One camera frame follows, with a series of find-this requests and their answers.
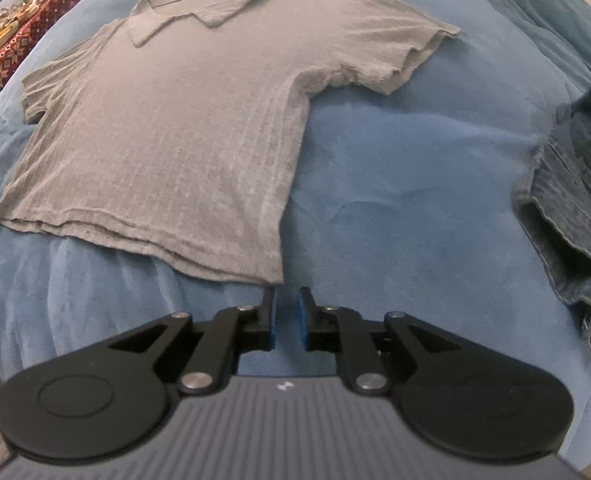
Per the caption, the blue fleece blanket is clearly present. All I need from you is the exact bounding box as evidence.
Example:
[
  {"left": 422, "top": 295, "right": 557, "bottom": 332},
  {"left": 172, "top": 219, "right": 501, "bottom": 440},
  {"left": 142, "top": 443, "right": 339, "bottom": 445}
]
[{"left": 0, "top": 0, "right": 591, "bottom": 411}]

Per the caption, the grey short-sleeved shirt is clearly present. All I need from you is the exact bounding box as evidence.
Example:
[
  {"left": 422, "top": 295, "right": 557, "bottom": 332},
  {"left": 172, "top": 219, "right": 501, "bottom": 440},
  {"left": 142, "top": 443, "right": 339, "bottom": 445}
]
[{"left": 0, "top": 0, "right": 461, "bottom": 283}]

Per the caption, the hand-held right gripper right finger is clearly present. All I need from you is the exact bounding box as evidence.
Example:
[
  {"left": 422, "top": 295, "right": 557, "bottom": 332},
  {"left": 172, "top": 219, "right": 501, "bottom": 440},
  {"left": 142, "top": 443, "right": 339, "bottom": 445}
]
[{"left": 295, "top": 286, "right": 465, "bottom": 396}]

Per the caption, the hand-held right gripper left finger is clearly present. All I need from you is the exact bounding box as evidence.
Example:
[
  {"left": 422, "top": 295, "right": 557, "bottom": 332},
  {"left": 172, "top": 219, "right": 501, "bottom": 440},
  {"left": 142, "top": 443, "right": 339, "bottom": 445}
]
[{"left": 108, "top": 286, "right": 280, "bottom": 396}]

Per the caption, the red patterned tablecloth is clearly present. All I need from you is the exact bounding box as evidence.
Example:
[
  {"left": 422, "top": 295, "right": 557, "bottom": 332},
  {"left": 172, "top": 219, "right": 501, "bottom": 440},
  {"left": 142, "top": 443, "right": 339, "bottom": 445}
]
[{"left": 0, "top": 0, "right": 104, "bottom": 111}]

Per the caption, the blue denim garment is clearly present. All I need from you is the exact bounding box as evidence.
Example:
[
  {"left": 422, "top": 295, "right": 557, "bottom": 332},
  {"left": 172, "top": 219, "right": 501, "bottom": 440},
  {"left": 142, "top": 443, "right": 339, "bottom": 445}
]
[{"left": 511, "top": 85, "right": 591, "bottom": 346}]

